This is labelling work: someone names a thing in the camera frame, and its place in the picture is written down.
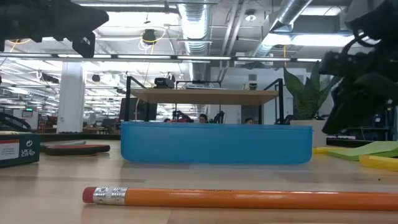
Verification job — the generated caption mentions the scissors with red black handles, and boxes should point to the scissors with red black handles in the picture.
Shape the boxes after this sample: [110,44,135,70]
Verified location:
[40,143,111,157]

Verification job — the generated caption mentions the green sticky note pad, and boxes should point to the green sticky note pad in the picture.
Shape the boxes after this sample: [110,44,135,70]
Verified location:
[327,141,398,162]

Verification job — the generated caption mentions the black monitor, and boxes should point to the black monitor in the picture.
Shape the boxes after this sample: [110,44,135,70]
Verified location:
[119,97,159,122]

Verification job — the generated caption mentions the black overhead camera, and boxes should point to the black overhead camera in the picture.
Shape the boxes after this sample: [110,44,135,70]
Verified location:
[141,28,157,45]

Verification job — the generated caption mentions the green yellow crayon box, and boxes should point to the green yellow crayon box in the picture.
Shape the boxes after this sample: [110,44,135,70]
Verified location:
[0,133,41,169]

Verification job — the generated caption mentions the wooden shelf with black legs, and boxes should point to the wooden shelf with black legs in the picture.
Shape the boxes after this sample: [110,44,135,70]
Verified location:
[124,75,285,126]

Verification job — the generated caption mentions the overhead light bar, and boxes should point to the overhead light bar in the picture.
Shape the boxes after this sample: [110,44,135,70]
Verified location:
[0,52,323,64]

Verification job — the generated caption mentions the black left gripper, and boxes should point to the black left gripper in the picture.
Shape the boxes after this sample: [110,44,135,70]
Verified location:
[0,0,110,59]

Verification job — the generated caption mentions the black aluminium table frame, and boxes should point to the black aluminium table frame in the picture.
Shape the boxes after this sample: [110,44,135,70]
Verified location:
[0,133,121,142]

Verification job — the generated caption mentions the green leafy plant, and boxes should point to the green leafy plant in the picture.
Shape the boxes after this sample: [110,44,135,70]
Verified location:
[282,60,342,121]

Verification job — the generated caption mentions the orange pencil with red eraser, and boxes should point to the orange pencil with red eraser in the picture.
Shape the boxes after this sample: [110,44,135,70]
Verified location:
[81,186,398,212]

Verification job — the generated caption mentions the silver ventilation duct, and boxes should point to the silver ventilation duct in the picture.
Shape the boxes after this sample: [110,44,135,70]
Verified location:
[247,0,314,60]
[176,0,213,82]

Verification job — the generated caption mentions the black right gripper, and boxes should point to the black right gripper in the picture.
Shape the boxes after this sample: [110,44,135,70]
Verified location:
[318,40,398,136]

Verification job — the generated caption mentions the white planter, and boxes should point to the white planter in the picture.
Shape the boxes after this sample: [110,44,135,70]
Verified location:
[290,119,328,148]

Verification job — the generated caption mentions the blue plastic pencil case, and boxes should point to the blue plastic pencil case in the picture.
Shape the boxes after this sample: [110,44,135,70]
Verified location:
[120,121,313,166]

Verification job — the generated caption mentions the white column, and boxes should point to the white column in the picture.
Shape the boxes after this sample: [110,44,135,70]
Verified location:
[56,61,88,134]

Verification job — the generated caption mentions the black stapler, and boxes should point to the black stapler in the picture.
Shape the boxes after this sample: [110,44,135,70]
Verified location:
[154,77,176,90]

